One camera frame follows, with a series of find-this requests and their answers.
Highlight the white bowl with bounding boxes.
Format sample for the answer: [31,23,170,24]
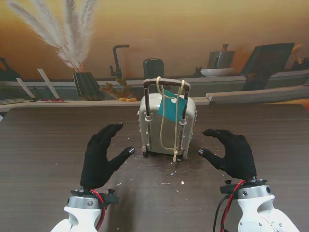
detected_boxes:
[201,68,235,77]

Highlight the red berries on plate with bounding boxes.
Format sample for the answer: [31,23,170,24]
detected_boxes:
[36,97,66,102]

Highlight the small beige hard-shell suitcase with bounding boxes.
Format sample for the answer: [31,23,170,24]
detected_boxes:
[136,77,197,159]

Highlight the dark green ribbed vase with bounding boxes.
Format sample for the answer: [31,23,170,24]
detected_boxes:
[73,72,105,102]

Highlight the black right wrist bracket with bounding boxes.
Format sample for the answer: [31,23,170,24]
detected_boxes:
[219,180,239,194]

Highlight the black left wrist bracket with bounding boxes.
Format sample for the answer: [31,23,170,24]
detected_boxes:
[102,189,120,205]

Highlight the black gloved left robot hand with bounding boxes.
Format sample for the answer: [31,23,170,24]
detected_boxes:
[80,122,136,191]

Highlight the beige twisted cord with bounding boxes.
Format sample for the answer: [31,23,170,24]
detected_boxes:
[155,76,186,163]

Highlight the white pampas grass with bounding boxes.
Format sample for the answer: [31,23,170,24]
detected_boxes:
[6,0,99,73]

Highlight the teal paper luggage tag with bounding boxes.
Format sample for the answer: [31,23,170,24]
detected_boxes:
[158,89,188,121]

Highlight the left wrist cable bundle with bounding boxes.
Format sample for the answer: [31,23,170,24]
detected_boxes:
[89,189,106,232]

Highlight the wrist cable bundle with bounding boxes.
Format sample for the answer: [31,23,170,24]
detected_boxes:
[89,189,106,232]
[212,180,247,232]

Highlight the right wrist cable bundle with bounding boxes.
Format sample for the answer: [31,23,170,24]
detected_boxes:
[212,180,247,232]

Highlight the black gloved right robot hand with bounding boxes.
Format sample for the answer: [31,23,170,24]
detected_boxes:
[197,129,257,181]

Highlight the light wooden shelf board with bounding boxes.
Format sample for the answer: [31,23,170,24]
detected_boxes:
[0,97,210,112]

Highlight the dark rounded canister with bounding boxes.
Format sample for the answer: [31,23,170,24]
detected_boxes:
[143,58,165,79]

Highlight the brown coral ornament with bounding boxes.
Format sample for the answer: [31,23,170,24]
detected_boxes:
[100,77,133,99]

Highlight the long white slanted strip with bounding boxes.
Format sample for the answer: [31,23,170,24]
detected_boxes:
[37,69,60,99]

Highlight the grey grid tray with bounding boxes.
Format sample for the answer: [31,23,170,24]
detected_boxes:
[0,98,26,106]

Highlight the short white slanted strip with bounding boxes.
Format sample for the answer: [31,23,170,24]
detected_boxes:
[15,78,36,99]

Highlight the black kitchen faucet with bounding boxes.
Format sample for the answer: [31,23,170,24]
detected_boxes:
[110,44,130,78]

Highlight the black wrist bracket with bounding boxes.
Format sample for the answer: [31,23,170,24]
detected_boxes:
[102,189,120,205]
[219,180,239,194]

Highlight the dark slanted board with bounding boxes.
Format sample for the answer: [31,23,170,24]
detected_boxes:
[241,43,295,91]

